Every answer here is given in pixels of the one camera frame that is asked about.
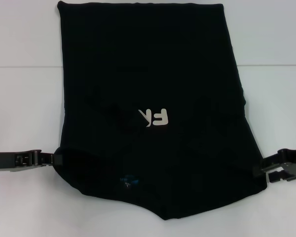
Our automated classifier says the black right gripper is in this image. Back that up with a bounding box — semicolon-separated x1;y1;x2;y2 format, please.
253;147;296;184

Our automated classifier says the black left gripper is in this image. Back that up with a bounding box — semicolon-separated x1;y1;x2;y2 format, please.
0;149;63;174

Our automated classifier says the black t-shirt with FREE print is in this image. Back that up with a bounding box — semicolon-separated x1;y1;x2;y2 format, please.
53;1;269;221

